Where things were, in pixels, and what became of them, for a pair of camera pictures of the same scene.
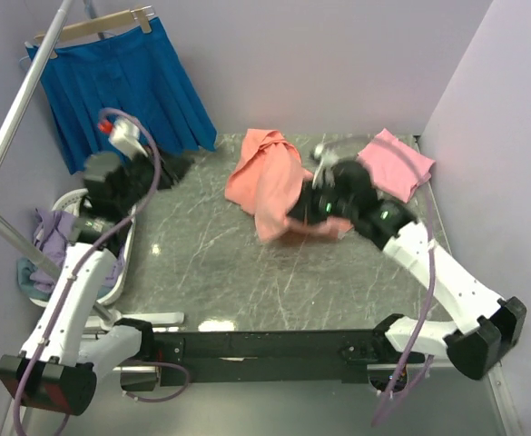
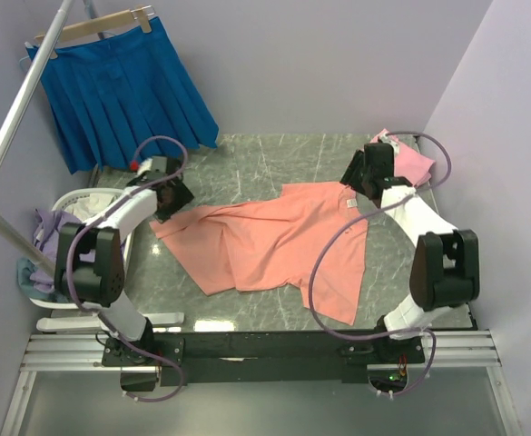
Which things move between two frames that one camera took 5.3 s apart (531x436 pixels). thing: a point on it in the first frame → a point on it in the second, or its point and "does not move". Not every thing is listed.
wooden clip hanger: (70, 31) does not move
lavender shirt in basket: (52, 231) does not move
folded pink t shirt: (397, 167) does not move
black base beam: (270, 357) does not move
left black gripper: (173, 169) → (183, 197)
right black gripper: (303, 210) → (356, 164)
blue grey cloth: (24, 268) does not move
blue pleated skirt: (133, 72) does not move
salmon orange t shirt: (264, 183) → (234, 246)
